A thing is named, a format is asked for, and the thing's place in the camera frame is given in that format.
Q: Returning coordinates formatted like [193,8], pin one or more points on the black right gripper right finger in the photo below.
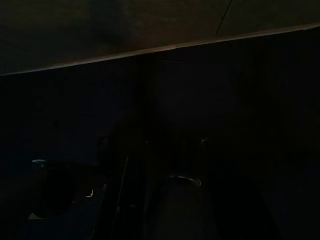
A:
[191,155]

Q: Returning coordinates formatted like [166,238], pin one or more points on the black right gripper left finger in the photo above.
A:
[107,155]

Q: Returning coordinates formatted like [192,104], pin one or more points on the beige kitchen base cabinet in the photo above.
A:
[100,30]

